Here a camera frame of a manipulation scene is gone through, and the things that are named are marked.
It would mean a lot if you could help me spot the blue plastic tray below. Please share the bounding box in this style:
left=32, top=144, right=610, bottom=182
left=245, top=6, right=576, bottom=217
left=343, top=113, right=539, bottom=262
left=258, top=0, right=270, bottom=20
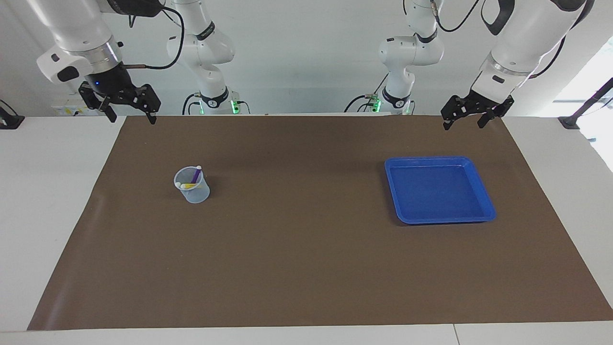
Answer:
left=385, top=156, right=497, bottom=225

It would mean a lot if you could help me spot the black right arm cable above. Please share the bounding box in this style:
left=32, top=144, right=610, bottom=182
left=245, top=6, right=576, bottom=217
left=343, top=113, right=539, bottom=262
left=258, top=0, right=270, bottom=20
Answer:
left=117, top=4, right=185, bottom=70

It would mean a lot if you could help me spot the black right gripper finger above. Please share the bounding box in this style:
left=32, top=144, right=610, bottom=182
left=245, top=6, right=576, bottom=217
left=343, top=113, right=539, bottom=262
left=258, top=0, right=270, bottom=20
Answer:
left=78, top=81, right=118, bottom=124
left=129, top=83, right=162, bottom=126

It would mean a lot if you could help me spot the black left base cable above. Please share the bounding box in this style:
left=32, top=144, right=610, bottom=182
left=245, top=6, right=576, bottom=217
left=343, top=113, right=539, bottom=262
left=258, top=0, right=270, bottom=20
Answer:
left=344, top=72, right=389, bottom=114

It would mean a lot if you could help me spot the translucent plastic cup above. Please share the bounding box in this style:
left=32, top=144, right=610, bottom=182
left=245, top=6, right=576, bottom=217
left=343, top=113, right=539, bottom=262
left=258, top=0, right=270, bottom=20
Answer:
left=173, top=166, right=211, bottom=204

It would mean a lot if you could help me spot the black right base cable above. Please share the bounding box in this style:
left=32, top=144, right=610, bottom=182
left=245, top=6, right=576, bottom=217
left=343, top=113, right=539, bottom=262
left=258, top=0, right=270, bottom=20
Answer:
left=182, top=92, right=203, bottom=115

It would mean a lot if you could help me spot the black base cable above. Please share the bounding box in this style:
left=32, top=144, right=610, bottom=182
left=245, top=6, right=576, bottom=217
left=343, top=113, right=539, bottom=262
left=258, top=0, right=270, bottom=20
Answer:
left=182, top=92, right=203, bottom=115
left=344, top=72, right=389, bottom=114

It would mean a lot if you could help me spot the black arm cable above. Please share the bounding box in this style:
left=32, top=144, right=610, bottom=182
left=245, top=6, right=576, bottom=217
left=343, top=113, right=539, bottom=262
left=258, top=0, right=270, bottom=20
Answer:
left=430, top=0, right=567, bottom=80
left=117, top=4, right=185, bottom=70

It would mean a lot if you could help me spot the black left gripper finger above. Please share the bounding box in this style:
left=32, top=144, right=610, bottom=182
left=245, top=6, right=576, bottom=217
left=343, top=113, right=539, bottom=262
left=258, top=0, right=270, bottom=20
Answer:
left=477, top=95, right=516, bottom=129
left=440, top=94, right=473, bottom=131

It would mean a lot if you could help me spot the black stand with pole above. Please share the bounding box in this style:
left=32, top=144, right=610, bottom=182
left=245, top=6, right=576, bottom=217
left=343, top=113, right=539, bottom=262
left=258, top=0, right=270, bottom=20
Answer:
left=558, top=78, right=613, bottom=130

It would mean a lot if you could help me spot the brown table mat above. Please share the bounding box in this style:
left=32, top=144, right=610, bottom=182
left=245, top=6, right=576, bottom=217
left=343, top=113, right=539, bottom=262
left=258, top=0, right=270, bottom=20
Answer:
left=27, top=115, right=613, bottom=331

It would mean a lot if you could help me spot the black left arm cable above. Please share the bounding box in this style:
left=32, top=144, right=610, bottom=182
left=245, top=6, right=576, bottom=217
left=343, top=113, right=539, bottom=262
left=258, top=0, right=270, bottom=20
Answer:
left=430, top=0, right=567, bottom=80

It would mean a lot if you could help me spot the white wall socket box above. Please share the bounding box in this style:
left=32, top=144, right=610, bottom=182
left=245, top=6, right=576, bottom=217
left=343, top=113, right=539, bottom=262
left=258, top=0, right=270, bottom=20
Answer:
left=51, top=93, right=99, bottom=116

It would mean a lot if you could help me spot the black table clamp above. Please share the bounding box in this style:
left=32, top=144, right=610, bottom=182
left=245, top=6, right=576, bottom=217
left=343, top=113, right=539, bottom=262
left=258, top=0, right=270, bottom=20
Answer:
left=0, top=99, right=25, bottom=130

